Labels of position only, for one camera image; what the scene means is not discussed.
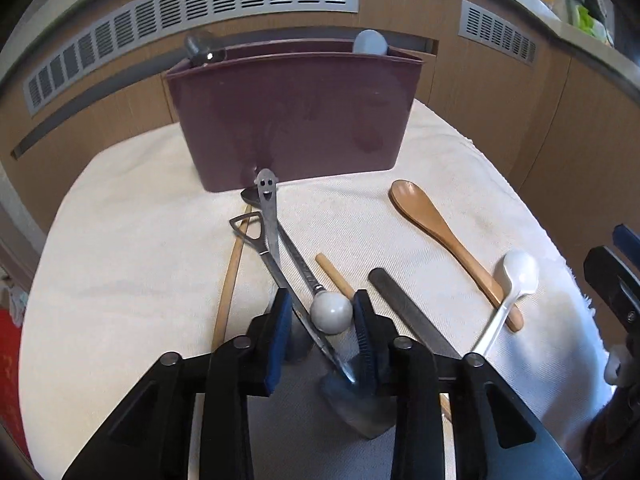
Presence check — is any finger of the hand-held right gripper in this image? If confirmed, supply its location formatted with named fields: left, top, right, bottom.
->
left=582, top=222, right=640, bottom=333

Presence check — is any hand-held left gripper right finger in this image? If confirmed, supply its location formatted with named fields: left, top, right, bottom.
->
left=352, top=290, right=583, bottom=480

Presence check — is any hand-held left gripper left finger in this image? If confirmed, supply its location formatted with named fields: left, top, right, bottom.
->
left=62, top=287, right=296, bottom=480

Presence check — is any white ball handle utensil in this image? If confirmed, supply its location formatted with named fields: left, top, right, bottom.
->
left=240, top=186, right=348, bottom=335

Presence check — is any dark metal utensil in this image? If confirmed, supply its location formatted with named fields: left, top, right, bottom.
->
left=368, top=267, right=463, bottom=361

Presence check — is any wooden chopstick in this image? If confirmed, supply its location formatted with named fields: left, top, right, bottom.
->
left=211, top=201, right=253, bottom=353
left=314, top=253, right=453, bottom=423

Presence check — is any white plastic spoon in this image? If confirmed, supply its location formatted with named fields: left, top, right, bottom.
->
left=470, top=251, right=540, bottom=358

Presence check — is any metal spatula triangular handle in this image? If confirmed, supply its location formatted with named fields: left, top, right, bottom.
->
left=229, top=212, right=396, bottom=441

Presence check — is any smiley face metal utensil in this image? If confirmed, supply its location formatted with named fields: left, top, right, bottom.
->
left=252, top=167, right=283, bottom=291

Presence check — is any brown wooden spoon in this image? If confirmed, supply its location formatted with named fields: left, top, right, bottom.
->
left=390, top=179, right=525, bottom=332

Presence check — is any maroon utensil holder box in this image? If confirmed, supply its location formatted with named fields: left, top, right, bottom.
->
left=166, top=40, right=425, bottom=193

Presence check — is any white table cloth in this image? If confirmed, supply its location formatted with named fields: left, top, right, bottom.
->
left=17, top=97, right=616, bottom=480

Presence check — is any green package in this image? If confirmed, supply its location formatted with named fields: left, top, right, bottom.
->
left=572, top=5, right=615, bottom=47

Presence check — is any small grey vent grille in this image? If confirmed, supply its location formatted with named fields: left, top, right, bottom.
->
left=457, top=0, right=538, bottom=66

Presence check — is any red mat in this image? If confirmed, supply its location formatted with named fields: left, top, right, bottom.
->
left=0, top=307, right=32, bottom=461

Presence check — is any wooden cabinet front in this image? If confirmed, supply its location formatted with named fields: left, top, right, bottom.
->
left=0, top=0, right=640, bottom=301

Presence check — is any light blue spoon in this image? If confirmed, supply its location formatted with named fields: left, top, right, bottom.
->
left=352, top=29, right=390, bottom=56

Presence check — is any dark grey ladle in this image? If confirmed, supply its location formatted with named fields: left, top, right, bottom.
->
left=184, top=31, right=227, bottom=67

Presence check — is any long grey vent grille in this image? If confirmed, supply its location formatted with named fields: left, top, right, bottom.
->
left=22, top=0, right=361, bottom=117

